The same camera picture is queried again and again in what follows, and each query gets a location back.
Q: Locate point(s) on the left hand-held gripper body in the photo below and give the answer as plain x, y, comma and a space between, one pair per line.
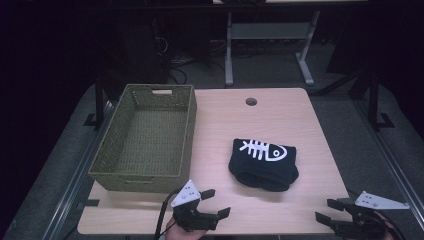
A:
191, 213

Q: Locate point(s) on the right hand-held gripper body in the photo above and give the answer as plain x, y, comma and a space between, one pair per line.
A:
361, 221

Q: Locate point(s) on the black garment with fishbone print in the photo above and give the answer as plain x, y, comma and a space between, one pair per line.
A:
263, 170

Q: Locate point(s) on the olive green woven basket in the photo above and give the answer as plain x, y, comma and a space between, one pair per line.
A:
150, 140

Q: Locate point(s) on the person's left hand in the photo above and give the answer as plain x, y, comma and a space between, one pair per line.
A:
181, 234

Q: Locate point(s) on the person's right hand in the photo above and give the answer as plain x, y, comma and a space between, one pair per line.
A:
391, 230

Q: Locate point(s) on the black metal stand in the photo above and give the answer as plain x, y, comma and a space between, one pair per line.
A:
99, 100
375, 100

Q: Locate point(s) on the aluminium floor rail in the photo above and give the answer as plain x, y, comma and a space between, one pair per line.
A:
71, 186
390, 153

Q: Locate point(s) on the grey metal desk frame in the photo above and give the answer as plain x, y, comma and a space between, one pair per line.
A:
266, 31

